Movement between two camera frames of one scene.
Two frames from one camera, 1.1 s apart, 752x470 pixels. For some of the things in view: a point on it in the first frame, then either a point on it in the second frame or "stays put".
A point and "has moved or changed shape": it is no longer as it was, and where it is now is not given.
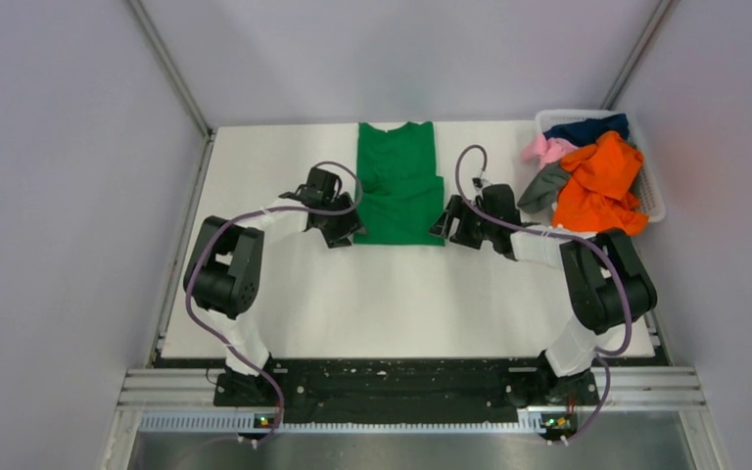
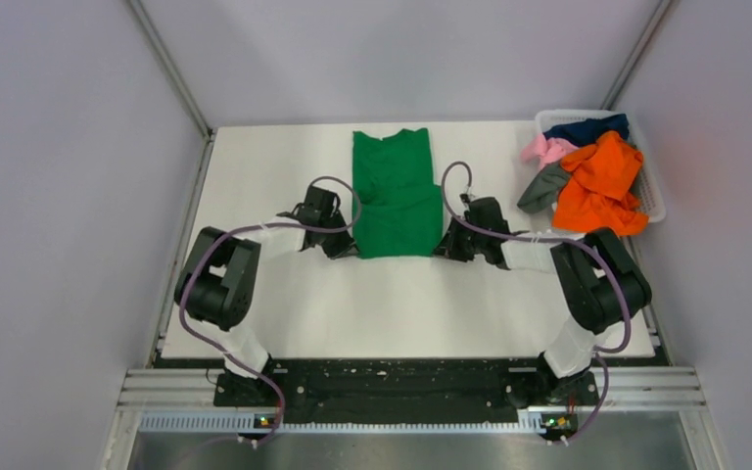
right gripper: x=443 y=226 → x=448 y=246
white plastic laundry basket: x=649 y=198 stays put
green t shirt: x=399 y=198 has moved or changed shape
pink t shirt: x=542 y=151 stays put
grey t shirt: x=544 y=190 stays put
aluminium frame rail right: x=661 y=9 stays put
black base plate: x=403 y=391 stays put
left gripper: x=338 y=237 → x=346 y=246
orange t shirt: x=596 y=197 stays put
